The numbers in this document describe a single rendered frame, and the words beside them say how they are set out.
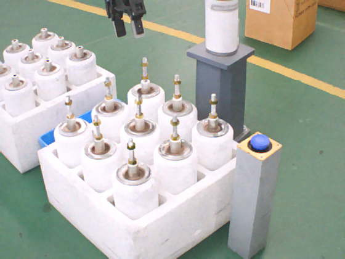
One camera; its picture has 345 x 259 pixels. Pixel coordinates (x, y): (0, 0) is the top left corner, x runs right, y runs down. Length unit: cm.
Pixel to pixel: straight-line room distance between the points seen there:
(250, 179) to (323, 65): 114
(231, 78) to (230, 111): 11
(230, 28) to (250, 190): 50
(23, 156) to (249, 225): 71
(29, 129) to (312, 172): 84
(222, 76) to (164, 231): 50
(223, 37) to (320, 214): 55
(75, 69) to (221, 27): 47
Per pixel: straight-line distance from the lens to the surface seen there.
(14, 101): 145
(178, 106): 124
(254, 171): 103
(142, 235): 106
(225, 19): 136
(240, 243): 119
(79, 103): 153
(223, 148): 117
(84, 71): 154
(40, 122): 147
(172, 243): 116
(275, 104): 178
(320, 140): 163
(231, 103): 146
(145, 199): 105
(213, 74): 141
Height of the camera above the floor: 93
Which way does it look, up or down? 35 degrees down
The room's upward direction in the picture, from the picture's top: 1 degrees counter-clockwise
